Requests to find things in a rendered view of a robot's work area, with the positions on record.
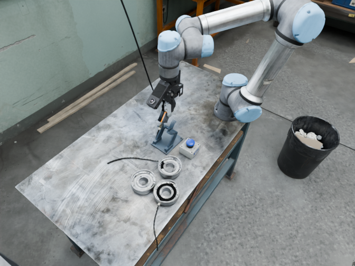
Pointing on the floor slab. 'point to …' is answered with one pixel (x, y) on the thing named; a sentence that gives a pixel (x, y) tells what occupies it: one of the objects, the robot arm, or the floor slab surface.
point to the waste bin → (305, 165)
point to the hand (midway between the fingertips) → (165, 114)
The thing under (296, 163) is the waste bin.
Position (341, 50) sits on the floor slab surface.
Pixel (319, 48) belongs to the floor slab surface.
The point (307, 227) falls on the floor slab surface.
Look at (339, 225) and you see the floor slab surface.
